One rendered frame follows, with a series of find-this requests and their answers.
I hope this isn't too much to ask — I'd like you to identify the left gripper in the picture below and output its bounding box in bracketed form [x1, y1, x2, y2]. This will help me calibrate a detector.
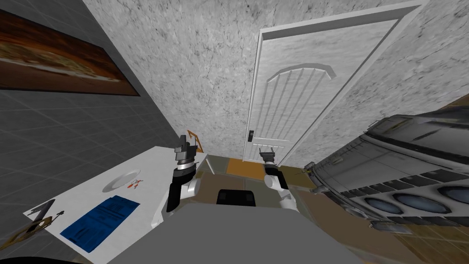
[175, 134, 199, 163]

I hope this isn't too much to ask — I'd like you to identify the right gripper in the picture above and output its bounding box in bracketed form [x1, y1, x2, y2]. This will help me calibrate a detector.
[259, 147, 277, 165]

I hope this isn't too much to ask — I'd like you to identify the white table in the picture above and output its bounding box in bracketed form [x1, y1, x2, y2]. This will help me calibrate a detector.
[23, 145, 210, 264]

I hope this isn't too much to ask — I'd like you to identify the white panelled door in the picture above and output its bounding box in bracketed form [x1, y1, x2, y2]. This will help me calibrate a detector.
[242, 18, 401, 166]

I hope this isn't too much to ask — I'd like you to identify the white plate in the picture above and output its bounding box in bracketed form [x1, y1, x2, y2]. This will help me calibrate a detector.
[101, 169, 142, 193]

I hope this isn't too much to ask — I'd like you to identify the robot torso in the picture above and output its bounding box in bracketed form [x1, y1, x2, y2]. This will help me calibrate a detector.
[105, 189, 364, 264]

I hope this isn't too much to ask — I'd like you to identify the blue book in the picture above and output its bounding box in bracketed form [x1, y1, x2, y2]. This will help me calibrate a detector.
[59, 195, 141, 254]

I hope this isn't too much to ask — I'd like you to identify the grey metal appliance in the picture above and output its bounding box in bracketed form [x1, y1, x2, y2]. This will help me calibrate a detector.
[303, 105, 469, 236]

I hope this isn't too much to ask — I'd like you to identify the black angled tool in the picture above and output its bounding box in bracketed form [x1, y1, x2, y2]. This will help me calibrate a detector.
[27, 198, 56, 222]

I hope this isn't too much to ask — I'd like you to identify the brown flat stand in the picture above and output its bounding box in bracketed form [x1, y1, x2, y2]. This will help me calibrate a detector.
[0, 210, 65, 251]

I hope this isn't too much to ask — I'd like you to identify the orange wire frame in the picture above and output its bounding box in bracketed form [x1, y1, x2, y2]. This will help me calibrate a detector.
[186, 129, 204, 154]

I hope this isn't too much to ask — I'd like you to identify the brown wall picture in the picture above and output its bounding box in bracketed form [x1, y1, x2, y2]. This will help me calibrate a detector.
[0, 9, 141, 97]

